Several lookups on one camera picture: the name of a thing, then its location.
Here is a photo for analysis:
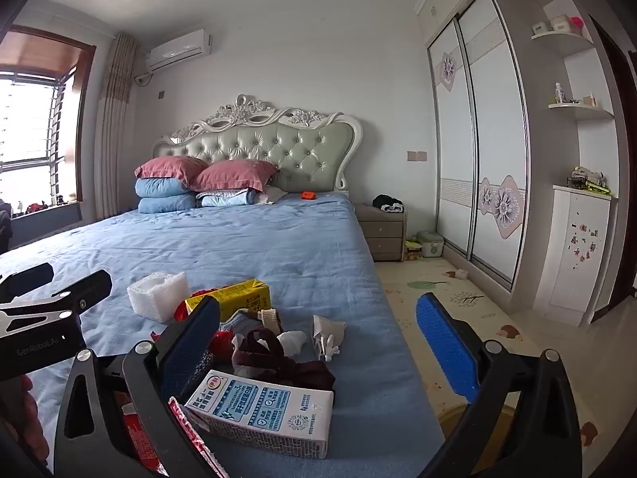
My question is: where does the folded patterned quilt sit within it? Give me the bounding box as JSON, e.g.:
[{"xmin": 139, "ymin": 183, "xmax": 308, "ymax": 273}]
[{"xmin": 195, "ymin": 188, "xmax": 260, "ymax": 208}]

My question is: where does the pink pillow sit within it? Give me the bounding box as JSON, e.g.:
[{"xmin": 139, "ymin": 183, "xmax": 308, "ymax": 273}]
[
  {"xmin": 134, "ymin": 155, "xmax": 210, "ymax": 187},
  {"xmin": 188, "ymin": 160, "xmax": 279, "ymax": 193}
]

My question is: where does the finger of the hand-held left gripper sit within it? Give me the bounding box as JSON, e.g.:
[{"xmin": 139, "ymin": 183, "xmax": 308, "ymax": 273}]
[
  {"xmin": 0, "ymin": 270, "xmax": 113, "ymax": 315},
  {"xmin": 0, "ymin": 262, "xmax": 55, "ymax": 300}
]

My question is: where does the red white wrapper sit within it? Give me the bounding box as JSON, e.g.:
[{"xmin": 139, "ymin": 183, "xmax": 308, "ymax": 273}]
[{"xmin": 166, "ymin": 396, "xmax": 225, "ymax": 478}]

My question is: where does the blue white milk carton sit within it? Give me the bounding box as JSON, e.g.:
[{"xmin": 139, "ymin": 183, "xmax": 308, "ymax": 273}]
[{"xmin": 184, "ymin": 369, "xmax": 335, "ymax": 460}]

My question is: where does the white tissue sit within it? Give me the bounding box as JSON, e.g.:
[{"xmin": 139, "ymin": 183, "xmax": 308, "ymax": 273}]
[{"xmin": 276, "ymin": 331, "xmax": 307, "ymax": 357}]

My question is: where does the green white storage box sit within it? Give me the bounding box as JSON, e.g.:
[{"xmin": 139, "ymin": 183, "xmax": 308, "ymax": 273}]
[{"xmin": 415, "ymin": 230, "xmax": 445, "ymax": 258}]

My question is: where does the window with brown frame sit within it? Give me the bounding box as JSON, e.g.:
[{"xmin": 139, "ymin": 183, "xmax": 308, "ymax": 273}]
[{"xmin": 0, "ymin": 25, "xmax": 95, "ymax": 220}]

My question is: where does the yellow drink carton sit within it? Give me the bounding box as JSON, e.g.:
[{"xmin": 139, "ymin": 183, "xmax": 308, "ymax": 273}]
[{"xmin": 185, "ymin": 279, "xmax": 271, "ymax": 322}]

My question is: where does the bed with blue sheet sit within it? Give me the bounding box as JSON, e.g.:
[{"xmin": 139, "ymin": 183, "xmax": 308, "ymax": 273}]
[{"xmin": 0, "ymin": 192, "xmax": 446, "ymax": 478}]

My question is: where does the yellow green items pile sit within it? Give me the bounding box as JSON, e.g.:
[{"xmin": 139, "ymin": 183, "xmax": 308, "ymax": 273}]
[{"xmin": 567, "ymin": 165, "xmax": 612, "ymax": 193}]

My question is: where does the cream printed play mat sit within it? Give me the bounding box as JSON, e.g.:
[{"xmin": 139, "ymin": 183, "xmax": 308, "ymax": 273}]
[{"xmin": 375, "ymin": 256, "xmax": 598, "ymax": 459}]

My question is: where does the white sliding door wardrobe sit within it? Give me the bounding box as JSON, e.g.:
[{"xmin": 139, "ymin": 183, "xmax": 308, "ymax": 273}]
[{"xmin": 415, "ymin": 0, "xmax": 528, "ymax": 290}]

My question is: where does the white foam packing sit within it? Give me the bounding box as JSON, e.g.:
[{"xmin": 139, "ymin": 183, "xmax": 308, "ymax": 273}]
[{"xmin": 127, "ymin": 271, "xmax": 191, "ymax": 323}]

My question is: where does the maroon cloth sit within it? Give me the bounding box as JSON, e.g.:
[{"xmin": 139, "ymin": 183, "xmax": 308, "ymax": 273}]
[{"xmin": 231, "ymin": 329, "xmax": 336, "ymax": 392}]

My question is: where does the grey nightstand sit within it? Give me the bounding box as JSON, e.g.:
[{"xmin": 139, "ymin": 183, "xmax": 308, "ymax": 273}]
[{"xmin": 354, "ymin": 203, "xmax": 408, "ymax": 262}]

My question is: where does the folded blue quilt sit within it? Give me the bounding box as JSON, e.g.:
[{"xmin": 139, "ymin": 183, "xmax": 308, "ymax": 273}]
[
  {"xmin": 138, "ymin": 194, "xmax": 198, "ymax": 215},
  {"xmin": 135, "ymin": 178, "xmax": 192, "ymax": 200}
]

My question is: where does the white cabinet with stickers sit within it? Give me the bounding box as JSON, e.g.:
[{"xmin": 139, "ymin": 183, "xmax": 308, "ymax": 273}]
[{"xmin": 535, "ymin": 184, "xmax": 619, "ymax": 327}]

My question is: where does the tufted green white headboard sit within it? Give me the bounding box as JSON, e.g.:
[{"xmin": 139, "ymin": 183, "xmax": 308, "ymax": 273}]
[{"xmin": 152, "ymin": 94, "xmax": 364, "ymax": 195}]

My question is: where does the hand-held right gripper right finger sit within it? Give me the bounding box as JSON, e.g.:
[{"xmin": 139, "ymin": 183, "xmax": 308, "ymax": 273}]
[{"xmin": 415, "ymin": 292, "xmax": 583, "ymax": 478}]

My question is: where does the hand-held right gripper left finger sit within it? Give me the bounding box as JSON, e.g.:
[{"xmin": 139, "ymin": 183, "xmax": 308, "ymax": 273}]
[{"xmin": 54, "ymin": 295, "xmax": 222, "ymax": 478}]

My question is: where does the white cloth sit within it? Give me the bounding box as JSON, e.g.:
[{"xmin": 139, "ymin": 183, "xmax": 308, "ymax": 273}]
[{"xmin": 256, "ymin": 185, "xmax": 289, "ymax": 205}]

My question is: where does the beige striped curtain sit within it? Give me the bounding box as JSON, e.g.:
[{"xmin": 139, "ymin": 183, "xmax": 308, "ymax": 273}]
[{"xmin": 94, "ymin": 34, "xmax": 137, "ymax": 220}]

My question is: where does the white paper wrapper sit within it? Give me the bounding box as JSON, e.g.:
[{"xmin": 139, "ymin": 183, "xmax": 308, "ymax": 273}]
[{"xmin": 312, "ymin": 315, "xmax": 346, "ymax": 362}]

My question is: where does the white corner shelf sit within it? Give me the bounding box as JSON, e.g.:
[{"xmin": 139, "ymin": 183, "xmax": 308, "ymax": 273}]
[
  {"xmin": 548, "ymin": 103, "xmax": 615, "ymax": 120},
  {"xmin": 530, "ymin": 31, "xmax": 595, "ymax": 55}
]

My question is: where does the dark red door frame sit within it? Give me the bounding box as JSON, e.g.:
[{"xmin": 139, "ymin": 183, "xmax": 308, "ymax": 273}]
[{"xmin": 590, "ymin": 12, "xmax": 637, "ymax": 310}]

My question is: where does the white air conditioner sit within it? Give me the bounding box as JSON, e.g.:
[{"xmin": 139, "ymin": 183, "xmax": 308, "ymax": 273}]
[{"xmin": 145, "ymin": 29, "xmax": 213, "ymax": 71}]

